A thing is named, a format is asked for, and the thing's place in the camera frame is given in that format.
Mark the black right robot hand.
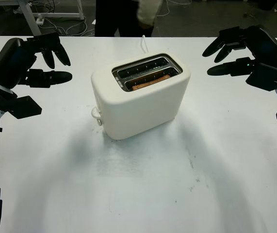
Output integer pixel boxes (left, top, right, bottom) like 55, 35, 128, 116
202, 24, 277, 78

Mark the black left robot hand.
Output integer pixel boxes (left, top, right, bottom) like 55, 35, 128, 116
0, 33, 73, 89

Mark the person's bare hand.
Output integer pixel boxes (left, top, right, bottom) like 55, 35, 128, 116
139, 20, 155, 30

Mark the browned toast slice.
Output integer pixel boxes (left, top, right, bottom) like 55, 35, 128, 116
131, 74, 172, 91

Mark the person's forearm in cream sleeve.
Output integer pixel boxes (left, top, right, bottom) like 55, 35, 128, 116
137, 0, 164, 26

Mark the person in dark clothes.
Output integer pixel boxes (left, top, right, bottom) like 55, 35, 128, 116
94, 0, 155, 37

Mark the cream two-slot toaster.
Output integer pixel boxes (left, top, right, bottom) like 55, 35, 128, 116
91, 52, 192, 141

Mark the cream toaster lever knob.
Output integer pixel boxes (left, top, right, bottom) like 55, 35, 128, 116
91, 107, 102, 119

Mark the black object on floor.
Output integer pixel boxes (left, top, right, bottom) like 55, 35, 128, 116
259, 0, 276, 10

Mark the white toaster power cord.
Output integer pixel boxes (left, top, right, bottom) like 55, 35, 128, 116
140, 35, 150, 54

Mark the long white looping floor cable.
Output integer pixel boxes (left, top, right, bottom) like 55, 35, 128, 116
156, 0, 171, 17

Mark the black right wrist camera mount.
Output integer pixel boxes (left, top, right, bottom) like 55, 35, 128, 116
245, 62, 277, 92

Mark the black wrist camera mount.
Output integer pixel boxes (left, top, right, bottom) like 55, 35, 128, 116
245, 62, 277, 92
0, 89, 43, 119

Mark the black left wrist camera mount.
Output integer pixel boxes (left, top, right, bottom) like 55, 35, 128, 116
0, 89, 43, 119

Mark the white metal table frame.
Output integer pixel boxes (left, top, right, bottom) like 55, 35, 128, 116
16, 0, 85, 37

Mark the white power strip cable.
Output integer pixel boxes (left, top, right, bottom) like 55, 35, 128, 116
42, 18, 97, 36

